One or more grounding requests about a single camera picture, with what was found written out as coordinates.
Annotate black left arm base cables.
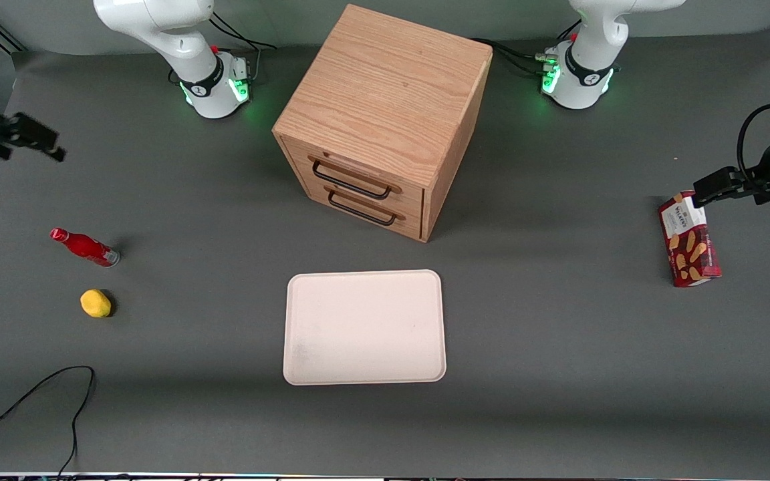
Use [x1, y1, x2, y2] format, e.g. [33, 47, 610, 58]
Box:
[472, 19, 583, 77]

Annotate black wire drawer handle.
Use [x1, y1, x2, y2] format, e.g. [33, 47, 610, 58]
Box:
[326, 189, 400, 226]
[311, 158, 393, 200]

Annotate beige plastic tray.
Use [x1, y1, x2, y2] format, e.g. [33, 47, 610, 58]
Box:
[283, 269, 447, 386]

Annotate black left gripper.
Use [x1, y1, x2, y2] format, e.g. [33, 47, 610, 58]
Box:
[692, 130, 770, 208]

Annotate yellow lemon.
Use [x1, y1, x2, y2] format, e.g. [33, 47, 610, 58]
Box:
[80, 289, 113, 319]

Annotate wooden two-drawer cabinet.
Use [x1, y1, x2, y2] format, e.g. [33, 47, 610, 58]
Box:
[272, 3, 493, 243]

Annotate red coke bottle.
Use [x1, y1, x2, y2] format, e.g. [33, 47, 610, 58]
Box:
[49, 227, 120, 268]

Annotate thin black table cable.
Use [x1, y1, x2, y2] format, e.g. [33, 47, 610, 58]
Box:
[0, 365, 96, 478]

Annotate black right arm base cables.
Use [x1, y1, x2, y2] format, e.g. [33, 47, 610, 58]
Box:
[208, 10, 277, 84]

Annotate red cookie box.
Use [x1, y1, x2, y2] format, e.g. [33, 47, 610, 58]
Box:
[658, 190, 723, 288]

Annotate black arm base cables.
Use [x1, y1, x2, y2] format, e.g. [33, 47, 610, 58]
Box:
[472, 19, 583, 77]
[208, 10, 277, 84]

